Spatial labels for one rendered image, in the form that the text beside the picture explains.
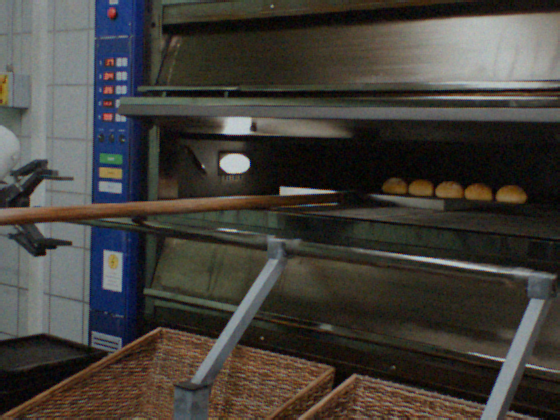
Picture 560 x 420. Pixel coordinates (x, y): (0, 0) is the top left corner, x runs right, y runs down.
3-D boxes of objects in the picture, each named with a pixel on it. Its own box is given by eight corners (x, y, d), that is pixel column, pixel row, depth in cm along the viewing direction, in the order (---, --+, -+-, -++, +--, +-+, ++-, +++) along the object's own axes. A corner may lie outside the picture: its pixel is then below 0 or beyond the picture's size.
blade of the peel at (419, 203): (443, 210, 224) (444, 200, 224) (279, 196, 258) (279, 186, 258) (501, 205, 252) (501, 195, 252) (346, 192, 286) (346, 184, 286)
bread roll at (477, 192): (459, 199, 279) (460, 182, 279) (469, 198, 284) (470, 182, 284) (487, 201, 273) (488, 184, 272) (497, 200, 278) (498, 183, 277)
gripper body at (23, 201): (14, 181, 177) (42, 184, 171) (14, 222, 178) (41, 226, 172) (-19, 181, 171) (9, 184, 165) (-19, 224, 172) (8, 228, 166)
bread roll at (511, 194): (491, 201, 272) (492, 184, 272) (500, 201, 278) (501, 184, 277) (520, 204, 266) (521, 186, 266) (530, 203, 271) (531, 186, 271)
